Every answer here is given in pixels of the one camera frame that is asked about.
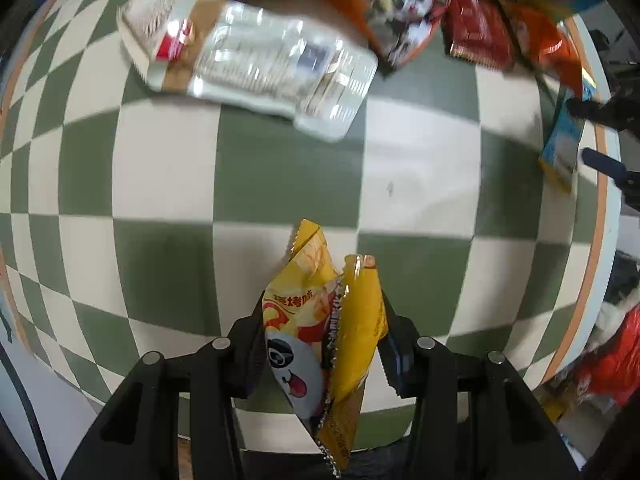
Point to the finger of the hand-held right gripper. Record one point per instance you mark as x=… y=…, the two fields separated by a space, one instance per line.
x=610 y=165
x=607 y=115

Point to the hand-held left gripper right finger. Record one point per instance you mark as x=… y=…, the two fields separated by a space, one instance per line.
x=400 y=366

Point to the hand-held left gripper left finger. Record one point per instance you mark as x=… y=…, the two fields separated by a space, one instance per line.
x=251 y=355

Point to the blue snack packet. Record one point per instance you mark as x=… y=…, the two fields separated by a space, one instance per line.
x=565 y=145

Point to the yellow panda snack packet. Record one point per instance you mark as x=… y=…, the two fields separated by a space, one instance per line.
x=352 y=335

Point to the black and white cloth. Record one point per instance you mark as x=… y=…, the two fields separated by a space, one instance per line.
x=622 y=280

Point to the red cloth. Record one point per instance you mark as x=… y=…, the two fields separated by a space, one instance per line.
x=612 y=365

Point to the orange red panda snack packet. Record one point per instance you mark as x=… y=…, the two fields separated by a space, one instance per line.
x=400 y=5

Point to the clear plastic biscuit tray pack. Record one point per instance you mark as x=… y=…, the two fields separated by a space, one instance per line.
x=260 y=60

